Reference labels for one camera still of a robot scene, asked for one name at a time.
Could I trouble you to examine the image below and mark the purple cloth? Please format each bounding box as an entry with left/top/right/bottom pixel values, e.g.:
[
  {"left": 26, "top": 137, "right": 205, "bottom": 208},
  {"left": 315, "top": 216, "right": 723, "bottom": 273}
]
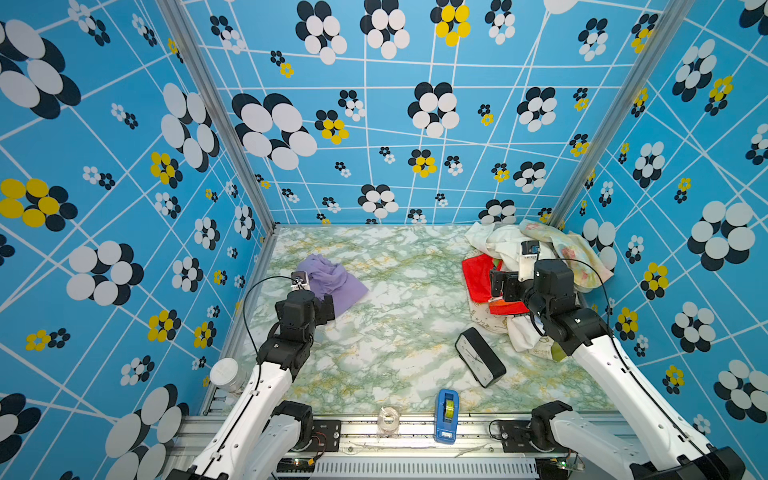
[{"left": 296, "top": 254, "right": 368, "bottom": 317}]

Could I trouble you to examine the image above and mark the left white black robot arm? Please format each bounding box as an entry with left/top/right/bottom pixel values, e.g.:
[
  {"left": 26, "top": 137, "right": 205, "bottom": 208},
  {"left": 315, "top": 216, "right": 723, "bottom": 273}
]
[{"left": 168, "top": 289, "right": 335, "bottom": 480}]

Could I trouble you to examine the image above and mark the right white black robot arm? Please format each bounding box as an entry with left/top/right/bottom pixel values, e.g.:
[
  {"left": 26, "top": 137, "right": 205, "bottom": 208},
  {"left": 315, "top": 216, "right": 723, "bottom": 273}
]
[{"left": 490, "top": 259, "right": 746, "bottom": 479}]

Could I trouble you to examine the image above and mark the pastel floral cloth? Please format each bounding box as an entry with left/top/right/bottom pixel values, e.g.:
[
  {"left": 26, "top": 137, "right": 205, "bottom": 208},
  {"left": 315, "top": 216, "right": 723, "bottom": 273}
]
[{"left": 520, "top": 220, "right": 613, "bottom": 293}]

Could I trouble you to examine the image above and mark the green cloth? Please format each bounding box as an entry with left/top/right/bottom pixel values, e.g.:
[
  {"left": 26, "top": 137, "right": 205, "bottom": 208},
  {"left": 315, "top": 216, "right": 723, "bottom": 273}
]
[{"left": 550, "top": 340, "right": 568, "bottom": 362}]

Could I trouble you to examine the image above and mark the white cream cloth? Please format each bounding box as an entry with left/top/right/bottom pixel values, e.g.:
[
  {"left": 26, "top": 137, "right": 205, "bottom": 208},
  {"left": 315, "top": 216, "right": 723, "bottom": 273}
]
[{"left": 465, "top": 223, "right": 557, "bottom": 361}]

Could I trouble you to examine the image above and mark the red cloth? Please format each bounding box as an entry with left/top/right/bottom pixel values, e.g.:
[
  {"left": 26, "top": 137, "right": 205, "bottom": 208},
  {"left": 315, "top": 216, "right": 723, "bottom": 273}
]
[{"left": 462, "top": 254, "right": 530, "bottom": 316}]

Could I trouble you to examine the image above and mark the white round jar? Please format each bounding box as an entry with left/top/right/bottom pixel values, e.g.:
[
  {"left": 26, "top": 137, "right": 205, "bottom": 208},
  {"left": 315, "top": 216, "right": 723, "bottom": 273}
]
[{"left": 209, "top": 357, "right": 248, "bottom": 394}]

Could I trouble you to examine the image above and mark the black alarm clock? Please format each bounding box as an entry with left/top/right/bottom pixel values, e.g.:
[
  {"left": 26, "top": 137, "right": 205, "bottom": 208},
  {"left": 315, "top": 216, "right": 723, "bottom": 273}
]
[{"left": 454, "top": 327, "right": 507, "bottom": 388}]

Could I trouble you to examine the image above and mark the clear tape roll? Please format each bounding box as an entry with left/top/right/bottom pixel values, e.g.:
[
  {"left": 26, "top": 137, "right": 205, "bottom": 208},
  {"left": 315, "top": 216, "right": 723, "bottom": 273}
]
[{"left": 377, "top": 406, "right": 400, "bottom": 436}]

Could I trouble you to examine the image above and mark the blue tape dispenser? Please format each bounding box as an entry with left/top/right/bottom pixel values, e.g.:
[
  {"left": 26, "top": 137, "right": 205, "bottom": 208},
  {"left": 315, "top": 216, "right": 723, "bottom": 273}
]
[{"left": 434, "top": 389, "right": 460, "bottom": 444}]

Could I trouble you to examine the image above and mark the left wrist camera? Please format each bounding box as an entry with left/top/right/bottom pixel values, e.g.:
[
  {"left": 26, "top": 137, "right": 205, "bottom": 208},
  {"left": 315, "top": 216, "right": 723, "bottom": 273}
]
[{"left": 291, "top": 271, "right": 308, "bottom": 284}]

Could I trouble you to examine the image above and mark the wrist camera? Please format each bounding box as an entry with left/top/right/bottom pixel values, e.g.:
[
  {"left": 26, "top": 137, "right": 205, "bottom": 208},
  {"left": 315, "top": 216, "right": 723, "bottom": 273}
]
[
  {"left": 291, "top": 271, "right": 308, "bottom": 284},
  {"left": 518, "top": 240, "right": 540, "bottom": 281}
]

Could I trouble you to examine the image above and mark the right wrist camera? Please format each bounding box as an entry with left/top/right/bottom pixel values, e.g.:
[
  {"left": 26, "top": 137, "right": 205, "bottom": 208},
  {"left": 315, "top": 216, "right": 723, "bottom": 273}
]
[{"left": 518, "top": 240, "right": 540, "bottom": 281}]

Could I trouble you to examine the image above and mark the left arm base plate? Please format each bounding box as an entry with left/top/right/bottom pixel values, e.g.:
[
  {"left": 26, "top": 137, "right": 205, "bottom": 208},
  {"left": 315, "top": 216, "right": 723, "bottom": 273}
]
[{"left": 292, "top": 419, "right": 342, "bottom": 454}]

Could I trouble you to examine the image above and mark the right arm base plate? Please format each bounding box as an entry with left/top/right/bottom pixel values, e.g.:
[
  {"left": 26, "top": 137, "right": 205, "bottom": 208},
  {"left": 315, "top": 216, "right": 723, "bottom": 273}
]
[{"left": 496, "top": 420, "right": 555, "bottom": 453}]

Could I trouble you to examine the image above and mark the aluminium front rail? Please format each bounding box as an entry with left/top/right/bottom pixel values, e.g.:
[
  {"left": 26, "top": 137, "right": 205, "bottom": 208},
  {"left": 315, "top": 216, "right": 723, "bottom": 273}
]
[{"left": 158, "top": 412, "right": 685, "bottom": 480}]

